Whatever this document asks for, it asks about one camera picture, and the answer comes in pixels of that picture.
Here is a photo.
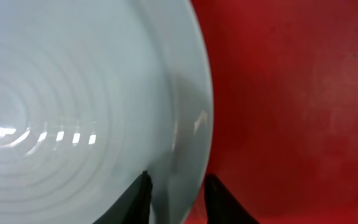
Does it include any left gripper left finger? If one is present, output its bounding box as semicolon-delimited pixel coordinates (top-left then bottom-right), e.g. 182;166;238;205
93;170;153;224

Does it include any red plastic tray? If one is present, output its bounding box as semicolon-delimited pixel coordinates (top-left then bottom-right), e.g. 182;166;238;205
193;0;358;223

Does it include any light blue round plate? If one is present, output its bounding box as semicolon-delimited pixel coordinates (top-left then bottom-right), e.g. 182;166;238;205
0;0;213;223

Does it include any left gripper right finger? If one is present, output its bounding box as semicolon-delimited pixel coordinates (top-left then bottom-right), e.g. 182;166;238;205
204;174;259;224

